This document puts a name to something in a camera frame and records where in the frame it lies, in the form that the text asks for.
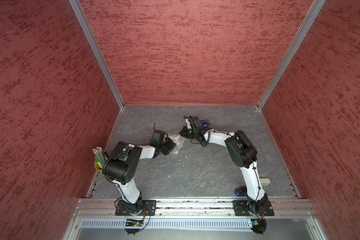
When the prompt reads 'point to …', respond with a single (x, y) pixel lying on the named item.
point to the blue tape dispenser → (205, 123)
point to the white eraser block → (265, 181)
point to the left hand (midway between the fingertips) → (176, 146)
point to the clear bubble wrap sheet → (178, 140)
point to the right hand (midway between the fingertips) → (179, 134)
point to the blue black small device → (241, 191)
